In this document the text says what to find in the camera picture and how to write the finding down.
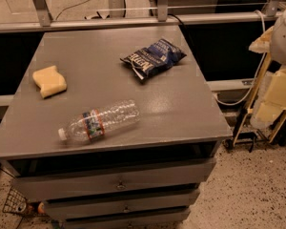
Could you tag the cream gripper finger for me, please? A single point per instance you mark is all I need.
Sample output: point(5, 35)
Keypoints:
point(262, 43)
point(271, 99)

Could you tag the clear plastic water bottle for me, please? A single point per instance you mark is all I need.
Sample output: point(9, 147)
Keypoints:
point(99, 121)

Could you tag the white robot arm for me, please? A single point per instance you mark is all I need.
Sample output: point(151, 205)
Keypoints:
point(278, 41)

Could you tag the grey metal railing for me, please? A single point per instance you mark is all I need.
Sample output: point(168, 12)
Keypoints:
point(75, 15)

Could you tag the blue chip bag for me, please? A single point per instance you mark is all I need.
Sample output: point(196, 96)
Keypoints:
point(157, 58)

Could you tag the grey drawer cabinet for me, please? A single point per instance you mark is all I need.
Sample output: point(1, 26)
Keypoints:
point(142, 174)

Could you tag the yellow sponge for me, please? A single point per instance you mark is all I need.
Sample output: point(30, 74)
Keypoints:
point(50, 81)

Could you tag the yellow wooden frame stand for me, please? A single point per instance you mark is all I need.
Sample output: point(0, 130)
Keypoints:
point(247, 110)

